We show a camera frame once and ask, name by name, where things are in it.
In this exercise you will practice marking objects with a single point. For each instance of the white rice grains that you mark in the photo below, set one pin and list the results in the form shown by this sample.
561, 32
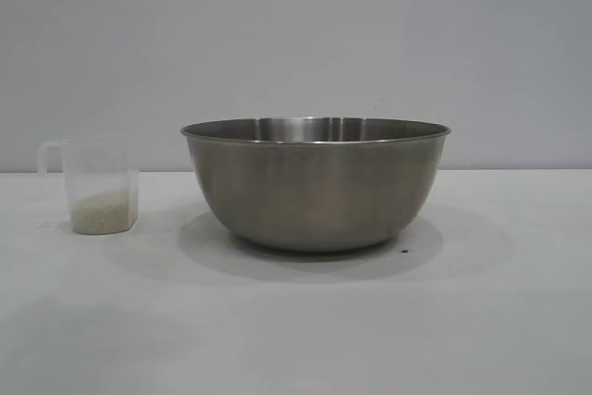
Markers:
102, 214

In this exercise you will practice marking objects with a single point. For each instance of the stainless steel mixing bowl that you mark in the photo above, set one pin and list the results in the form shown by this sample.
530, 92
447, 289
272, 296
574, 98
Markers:
314, 191

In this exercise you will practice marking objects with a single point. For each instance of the translucent plastic measuring cup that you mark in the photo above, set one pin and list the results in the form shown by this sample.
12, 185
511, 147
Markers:
102, 164

